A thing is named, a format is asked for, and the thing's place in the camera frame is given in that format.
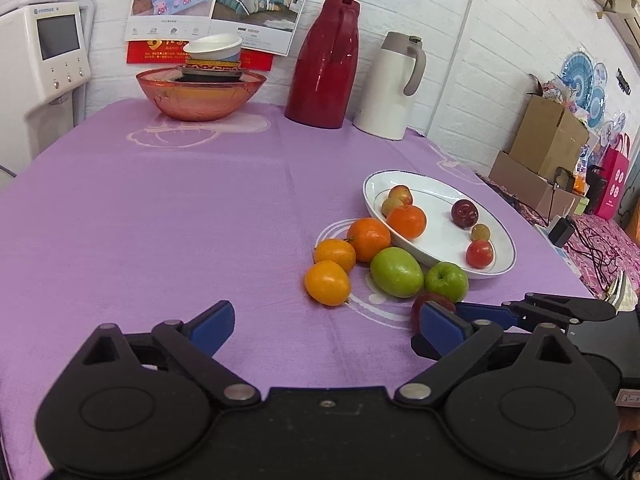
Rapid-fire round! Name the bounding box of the upper cardboard box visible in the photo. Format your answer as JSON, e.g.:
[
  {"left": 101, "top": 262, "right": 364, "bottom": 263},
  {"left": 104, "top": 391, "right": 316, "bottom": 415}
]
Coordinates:
[{"left": 509, "top": 96, "right": 589, "bottom": 181}]

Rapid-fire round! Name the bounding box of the large orange tangerine front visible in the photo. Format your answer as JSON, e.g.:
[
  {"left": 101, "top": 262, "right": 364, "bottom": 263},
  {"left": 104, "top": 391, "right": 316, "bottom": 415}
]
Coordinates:
[{"left": 386, "top": 205, "right": 427, "bottom": 240}]

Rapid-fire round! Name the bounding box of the red thermos jug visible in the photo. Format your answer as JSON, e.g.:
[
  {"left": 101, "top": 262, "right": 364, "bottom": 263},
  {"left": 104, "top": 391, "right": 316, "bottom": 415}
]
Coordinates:
[{"left": 284, "top": 0, "right": 360, "bottom": 129}]

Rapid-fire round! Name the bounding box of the brown longan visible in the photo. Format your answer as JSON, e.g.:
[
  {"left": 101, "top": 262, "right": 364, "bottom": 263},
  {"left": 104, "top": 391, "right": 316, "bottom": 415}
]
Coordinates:
[
  {"left": 470, "top": 223, "right": 491, "bottom": 242},
  {"left": 381, "top": 196, "right": 405, "bottom": 218}
]

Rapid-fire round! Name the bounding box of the black power adapter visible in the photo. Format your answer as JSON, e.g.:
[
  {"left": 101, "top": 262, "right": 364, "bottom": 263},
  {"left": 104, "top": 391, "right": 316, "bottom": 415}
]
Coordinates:
[{"left": 548, "top": 217, "right": 576, "bottom": 248}]

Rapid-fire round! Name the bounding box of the dark red plum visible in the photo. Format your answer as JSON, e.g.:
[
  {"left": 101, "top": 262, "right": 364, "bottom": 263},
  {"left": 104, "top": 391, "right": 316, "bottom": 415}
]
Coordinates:
[
  {"left": 410, "top": 291, "right": 458, "bottom": 334},
  {"left": 450, "top": 200, "right": 478, "bottom": 229}
]

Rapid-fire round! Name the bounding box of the orange tangerine back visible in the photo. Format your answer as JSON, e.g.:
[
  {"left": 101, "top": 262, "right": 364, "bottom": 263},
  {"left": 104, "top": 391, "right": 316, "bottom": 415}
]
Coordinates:
[{"left": 346, "top": 218, "right": 392, "bottom": 263}]

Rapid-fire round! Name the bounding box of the white power strip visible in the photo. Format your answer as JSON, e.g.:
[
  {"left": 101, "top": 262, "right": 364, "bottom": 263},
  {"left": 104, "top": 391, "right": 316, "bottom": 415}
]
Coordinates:
[{"left": 534, "top": 226, "right": 582, "bottom": 278}]

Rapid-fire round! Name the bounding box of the oval green apple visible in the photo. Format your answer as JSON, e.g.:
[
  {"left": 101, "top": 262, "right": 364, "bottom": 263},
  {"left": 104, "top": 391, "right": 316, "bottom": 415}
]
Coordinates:
[{"left": 369, "top": 247, "right": 424, "bottom": 298}]

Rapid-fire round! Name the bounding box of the red cherry tomato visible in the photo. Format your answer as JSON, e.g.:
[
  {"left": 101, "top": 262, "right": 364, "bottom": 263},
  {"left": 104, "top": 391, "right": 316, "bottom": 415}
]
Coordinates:
[{"left": 465, "top": 240, "right": 494, "bottom": 269}]

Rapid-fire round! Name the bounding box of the red glass bowl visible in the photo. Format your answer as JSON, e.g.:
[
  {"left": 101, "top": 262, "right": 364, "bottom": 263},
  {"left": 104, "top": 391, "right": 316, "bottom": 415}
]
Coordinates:
[{"left": 136, "top": 66, "right": 267, "bottom": 122}]

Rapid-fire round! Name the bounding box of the lower cardboard box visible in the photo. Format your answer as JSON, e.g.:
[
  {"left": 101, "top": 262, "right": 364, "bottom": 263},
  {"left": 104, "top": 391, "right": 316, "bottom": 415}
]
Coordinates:
[{"left": 488, "top": 152, "right": 582, "bottom": 220}]

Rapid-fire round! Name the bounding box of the red yellow peach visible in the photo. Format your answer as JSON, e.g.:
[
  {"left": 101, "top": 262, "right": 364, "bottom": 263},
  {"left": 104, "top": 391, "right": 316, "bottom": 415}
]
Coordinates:
[{"left": 388, "top": 185, "right": 413, "bottom": 205}]

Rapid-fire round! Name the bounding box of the round green apple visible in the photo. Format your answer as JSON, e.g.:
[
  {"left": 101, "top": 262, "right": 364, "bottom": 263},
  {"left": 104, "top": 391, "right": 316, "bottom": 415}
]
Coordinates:
[{"left": 424, "top": 262, "right": 469, "bottom": 304}]

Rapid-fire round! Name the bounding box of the white air conditioner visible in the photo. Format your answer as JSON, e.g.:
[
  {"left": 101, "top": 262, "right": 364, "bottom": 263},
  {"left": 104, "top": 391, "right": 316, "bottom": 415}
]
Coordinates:
[{"left": 591, "top": 0, "right": 640, "bottom": 61}]

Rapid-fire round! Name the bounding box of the small yellow orange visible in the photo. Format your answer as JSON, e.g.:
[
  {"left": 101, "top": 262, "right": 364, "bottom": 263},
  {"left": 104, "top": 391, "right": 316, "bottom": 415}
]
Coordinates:
[
  {"left": 304, "top": 260, "right": 350, "bottom": 307},
  {"left": 314, "top": 238, "right": 357, "bottom": 273}
]

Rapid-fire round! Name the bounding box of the blue paper fans decoration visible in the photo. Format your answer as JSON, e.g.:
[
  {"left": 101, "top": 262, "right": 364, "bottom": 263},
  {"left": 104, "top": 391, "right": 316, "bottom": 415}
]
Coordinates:
[{"left": 558, "top": 51, "right": 627, "bottom": 134}]

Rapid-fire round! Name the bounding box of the bedding calendar poster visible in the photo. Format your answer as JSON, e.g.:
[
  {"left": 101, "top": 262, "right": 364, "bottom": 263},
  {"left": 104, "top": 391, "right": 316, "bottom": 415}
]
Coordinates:
[{"left": 125, "top": 0, "right": 306, "bottom": 64}]

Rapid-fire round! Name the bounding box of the purple tablecloth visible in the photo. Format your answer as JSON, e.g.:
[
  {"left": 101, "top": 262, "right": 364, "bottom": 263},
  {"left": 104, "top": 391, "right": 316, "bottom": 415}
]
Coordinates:
[{"left": 1, "top": 100, "right": 586, "bottom": 479}]

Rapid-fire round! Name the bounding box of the pink shopping bag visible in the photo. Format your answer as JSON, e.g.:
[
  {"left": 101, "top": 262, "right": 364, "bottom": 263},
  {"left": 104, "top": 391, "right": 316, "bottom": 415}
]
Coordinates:
[{"left": 594, "top": 132, "right": 631, "bottom": 220}]

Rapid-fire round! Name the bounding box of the stack of small bowls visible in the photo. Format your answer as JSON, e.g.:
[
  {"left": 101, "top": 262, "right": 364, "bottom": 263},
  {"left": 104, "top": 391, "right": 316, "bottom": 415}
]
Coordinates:
[{"left": 179, "top": 34, "right": 243, "bottom": 82}]

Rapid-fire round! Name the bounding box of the white thermos jug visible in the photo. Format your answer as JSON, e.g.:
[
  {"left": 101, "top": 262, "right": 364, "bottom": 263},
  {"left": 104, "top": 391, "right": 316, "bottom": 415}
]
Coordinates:
[{"left": 354, "top": 32, "right": 427, "bottom": 141}]

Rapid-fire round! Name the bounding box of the cardboard box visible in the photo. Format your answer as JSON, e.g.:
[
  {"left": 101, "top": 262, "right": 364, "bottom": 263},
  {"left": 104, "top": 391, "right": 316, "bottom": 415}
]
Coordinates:
[
  {"left": 509, "top": 96, "right": 589, "bottom": 181},
  {"left": 488, "top": 152, "right": 582, "bottom": 220}
]

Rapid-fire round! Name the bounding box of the white water dispenser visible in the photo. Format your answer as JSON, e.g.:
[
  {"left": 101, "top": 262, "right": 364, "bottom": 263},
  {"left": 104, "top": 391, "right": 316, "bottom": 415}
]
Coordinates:
[{"left": 1, "top": 0, "right": 91, "bottom": 177}]

